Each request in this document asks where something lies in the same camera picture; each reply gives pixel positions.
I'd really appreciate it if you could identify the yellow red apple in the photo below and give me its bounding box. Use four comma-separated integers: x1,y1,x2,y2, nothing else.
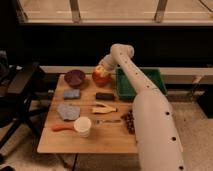
94,65,110,78

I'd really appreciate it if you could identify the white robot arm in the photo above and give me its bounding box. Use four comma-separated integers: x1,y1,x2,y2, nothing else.
99,44,186,171

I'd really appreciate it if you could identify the red bowl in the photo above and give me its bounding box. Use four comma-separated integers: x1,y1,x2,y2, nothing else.
92,71,111,87

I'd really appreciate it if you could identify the purple bowl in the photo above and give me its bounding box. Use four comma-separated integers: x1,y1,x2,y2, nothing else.
64,70,85,87

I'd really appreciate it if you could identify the green plastic bin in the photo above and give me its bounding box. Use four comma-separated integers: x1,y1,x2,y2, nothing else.
116,68,167,101

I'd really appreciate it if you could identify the black rectangular block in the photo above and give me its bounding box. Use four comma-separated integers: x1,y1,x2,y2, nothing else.
96,92,115,100

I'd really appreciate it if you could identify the banana peel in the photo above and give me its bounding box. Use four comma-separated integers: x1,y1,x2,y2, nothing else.
92,104,117,114

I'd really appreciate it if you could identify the blue sponge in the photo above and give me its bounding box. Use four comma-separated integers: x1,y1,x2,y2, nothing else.
63,89,80,99

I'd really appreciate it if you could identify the metal fork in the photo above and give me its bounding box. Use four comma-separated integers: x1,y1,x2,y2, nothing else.
95,120,121,124

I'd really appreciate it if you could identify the wooden folding table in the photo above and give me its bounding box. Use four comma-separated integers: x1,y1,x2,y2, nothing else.
37,74,137,153

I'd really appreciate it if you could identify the bunch of dark grapes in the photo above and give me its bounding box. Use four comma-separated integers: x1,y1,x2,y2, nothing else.
121,111,135,134

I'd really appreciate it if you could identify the blue grey cloth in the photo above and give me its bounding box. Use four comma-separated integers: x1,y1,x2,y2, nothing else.
57,103,80,121

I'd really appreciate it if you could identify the white paper cup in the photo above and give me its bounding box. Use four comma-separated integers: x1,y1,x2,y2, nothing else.
74,117,92,137

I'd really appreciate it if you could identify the black office chair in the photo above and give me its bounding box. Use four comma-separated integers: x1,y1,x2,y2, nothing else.
0,50,54,164

